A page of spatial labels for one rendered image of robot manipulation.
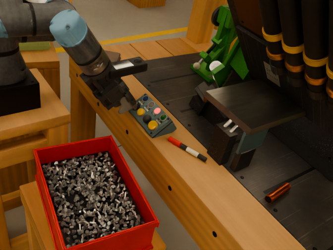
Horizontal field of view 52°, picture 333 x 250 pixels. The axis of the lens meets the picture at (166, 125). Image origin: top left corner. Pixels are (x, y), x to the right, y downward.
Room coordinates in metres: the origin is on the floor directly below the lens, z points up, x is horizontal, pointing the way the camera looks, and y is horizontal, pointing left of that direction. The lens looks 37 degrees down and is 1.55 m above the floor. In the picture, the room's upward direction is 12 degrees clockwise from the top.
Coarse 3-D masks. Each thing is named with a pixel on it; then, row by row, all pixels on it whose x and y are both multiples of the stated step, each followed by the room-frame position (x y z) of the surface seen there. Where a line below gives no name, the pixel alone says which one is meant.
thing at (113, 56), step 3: (105, 51) 1.22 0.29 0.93; (108, 51) 1.22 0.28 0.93; (108, 54) 1.20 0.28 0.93; (111, 54) 1.20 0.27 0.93; (114, 54) 1.21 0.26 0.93; (117, 54) 1.21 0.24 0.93; (111, 57) 1.18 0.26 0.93; (114, 57) 1.18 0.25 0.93; (117, 57) 1.19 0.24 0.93; (111, 60) 1.16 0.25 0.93; (114, 60) 1.16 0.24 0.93; (117, 60) 1.17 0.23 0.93
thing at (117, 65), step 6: (126, 60) 0.83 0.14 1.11; (132, 60) 0.84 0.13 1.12; (138, 60) 0.83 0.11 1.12; (114, 66) 0.79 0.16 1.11; (120, 66) 0.79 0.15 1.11; (126, 66) 0.80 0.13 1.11; (132, 66) 0.80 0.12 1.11; (138, 66) 0.81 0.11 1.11; (144, 66) 0.82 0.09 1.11; (114, 72) 0.77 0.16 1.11; (120, 72) 0.78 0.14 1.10; (126, 72) 0.79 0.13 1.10; (132, 72) 0.80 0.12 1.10; (138, 72) 0.81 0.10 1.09; (114, 78) 0.77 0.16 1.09
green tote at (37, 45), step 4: (20, 44) 1.33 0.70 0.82; (24, 44) 1.33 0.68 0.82; (28, 44) 1.34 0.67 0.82; (32, 44) 1.35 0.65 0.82; (36, 44) 1.36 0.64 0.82; (40, 44) 1.37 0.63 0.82; (44, 44) 1.38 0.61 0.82; (48, 44) 1.39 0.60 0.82; (20, 48) 1.33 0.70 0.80; (24, 48) 1.33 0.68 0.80; (28, 48) 1.34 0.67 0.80; (32, 48) 1.35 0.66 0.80; (36, 48) 1.36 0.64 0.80; (40, 48) 1.37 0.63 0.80; (44, 48) 1.38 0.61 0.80; (48, 48) 1.39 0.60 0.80
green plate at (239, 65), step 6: (234, 48) 0.92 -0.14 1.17; (240, 48) 0.92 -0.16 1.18; (228, 54) 0.93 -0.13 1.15; (234, 54) 0.93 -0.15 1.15; (240, 54) 0.92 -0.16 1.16; (228, 60) 0.93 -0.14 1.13; (234, 60) 0.93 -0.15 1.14; (240, 60) 0.91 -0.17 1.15; (228, 66) 0.95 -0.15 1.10; (234, 66) 0.92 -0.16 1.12; (240, 66) 0.91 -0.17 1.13; (246, 66) 0.89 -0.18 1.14; (228, 72) 0.96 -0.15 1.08; (240, 72) 0.90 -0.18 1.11; (246, 72) 0.89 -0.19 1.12; (246, 78) 0.90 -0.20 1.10
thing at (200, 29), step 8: (200, 0) 1.62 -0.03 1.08; (208, 0) 1.59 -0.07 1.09; (216, 0) 1.63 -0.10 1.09; (192, 8) 1.65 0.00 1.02; (200, 8) 1.61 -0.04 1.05; (208, 8) 1.60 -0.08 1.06; (192, 16) 1.64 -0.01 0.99; (200, 16) 1.60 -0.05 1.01; (208, 16) 1.61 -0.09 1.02; (192, 24) 1.63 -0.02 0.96; (200, 24) 1.59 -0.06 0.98; (208, 24) 1.62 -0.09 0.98; (192, 32) 1.62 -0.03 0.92; (200, 32) 1.59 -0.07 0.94; (208, 32) 1.63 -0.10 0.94; (192, 40) 1.61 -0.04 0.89; (200, 40) 1.60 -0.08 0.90; (208, 40) 1.64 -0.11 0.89
